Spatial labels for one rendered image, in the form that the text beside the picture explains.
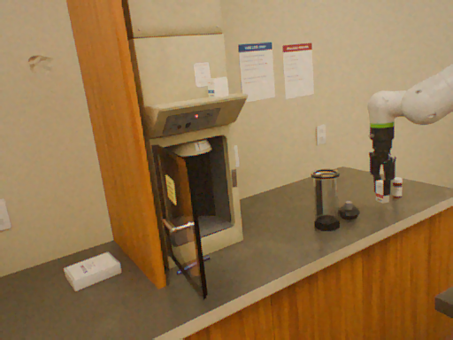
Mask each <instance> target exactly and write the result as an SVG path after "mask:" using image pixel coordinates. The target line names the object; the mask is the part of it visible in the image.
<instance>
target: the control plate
mask: <svg viewBox="0 0 453 340"><path fill-rule="evenodd" d="M220 109H221V108H217V109H209V110H204V111H200V112H188V113H183V114H179V115H174V116H168V118H167V120H166V123H165V129H164V132H163V135H164V134H168V133H176V132H180V131H183V130H187V129H195V128H201V127H208V126H212V125H214V123H215V122H216V118H217V117H218V116H219V111H220ZM207 113H209V115H208V116H207V115H206V114H207ZM196 115H198V116H197V117H196ZM208 120H209V122H207V121H208ZM201 122H203V123H201ZM187 123H191V124H190V126H189V127H187V128H185V126H186V124H187ZM195 123H196V124H197V125H195ZM178 126H181V128H180V129H178V128H177V127H178ZM169 128H172V129H169Z"/></svg>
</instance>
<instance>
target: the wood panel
mask: <svg viewBox="0 0 453 340"><path fill-rule="evenodd" d="M66 1H67V10H68V13H69V17H70V21H71V24H72V29H73V39H74V43H75V47H76V51H77V55H78V59H79V67H80V70H81V77H82V81H83V86H84V92H85V96H86V99H87V104H88V114H89V117H90V121H91V125H92V132H93V136H94V140H95V144H96V155H97V158H98V162H99V166H100V174H101V177H102V181H103V185H104V195H105V199H106V203H107V210H108V213H109V217H110V221H111V232H112V235H113V239H114V242H116V244H117V245H118V246H119V247H120V248H121V249H122V250H123V251H124V253H125V254H126V255H127V256H128V257H129V258H130V259H131V260H132V261H133V262H134V263H135V264H136V265H137V266H138V267H139V269H140V270H142V272H143V273H144V274H145V275H146V276H147V277H148V278H149V280H150V281H152V283H153V284H155V286H156V288H158V289H160V288H164V287H166V278H165V270H164V261H163V256H162V251H161V247H160V238H159V233H158V229H157V216H156V212H155V207H154V198H153V194H152V188H151V184H150V171H149V168H148V162H147V153H146V150H145V144H144V140H143V131H142V123H141V118H140V109H139V105H138V100H137V95H136V90H135V82H134V73H133V68H132V65H131V55H130V50H129V46H128V41H127V31H126V23H125V19H124V14H123V10H122V5H121V0H66Z"/></svg>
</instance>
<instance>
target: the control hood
mask: <svg viewBox="0 0 453 340"><path fill-rule="evenodd" d="M247 98H248V95H247V94H229V96H226V97H216V98H212V97H204V98H194V99H189V100H185V101H179V102H171V103H165V104H152V105H147V106H146V107H145V111H146V115H147V124H148V130H149V133H150V137H151V138H155V137H159V136H166V135H172V134H177V133H184V132H188V131H191V130H195V129H202V128H208V127H199V128H195V129H187V130H183V131H180V132H176V133H168V134H164V135H163V132H164V129H165V123H166V120H167V118H168V116H174V115H179V114H183V113H188V112H200V111H204V110H209V109H217V108H221V109H220V111H219V116H218V117H217V118H216V122H215V123H214V125H212V126H209V127H216V126H219V125H223V124H227V123H234V122H236V120H237V118H238V116H239V115H240V112H241V110H242V108H243V106H244V104H245V102H246V101H247Z"/></svg>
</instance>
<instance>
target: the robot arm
mask: <svg viewBox="0 0 453 340"><path fill-rule="evenodd" d="M367 107H368V110H369V117H370V135H369V136H368V137H370V139H371V140H372V149H373V150H374V151H373V152H369V157H370V174H372V176H373V179H374V181H373V182H374V192H376V181H380V180H381V176H380V166H381V165H383V174H384V178H385V180H383V196H384V197H385V196H389V195H390V188H391V180H394V179H395V160H396V157H392V156H391V152H390V150H391V148H392V139H394V138H395V117H402V116H405V117H406V119H408V120H409V121H411V122H412V123H416V124H419V125H428V124H432V123H435V122H437V121H438V120H440V119H442V118H443V117H445V116H446V115H448V114H450V113H451V112H453V64H452V65H451V66H448V67H447V68H445V69H444V70H441V71H440V72H439V73H436V74H435V75H433V76H431V77H430V78H426V79H425V80H424V81H422V82H419V83H418V84H416V85H414V86H413V87H410V88H409V90H403V91H401V90H398V91H378V92H377V93H375V94H373V96H371V97H370V99H369V102H368V105H367ZM384 162H385V163H384Z"/></svg>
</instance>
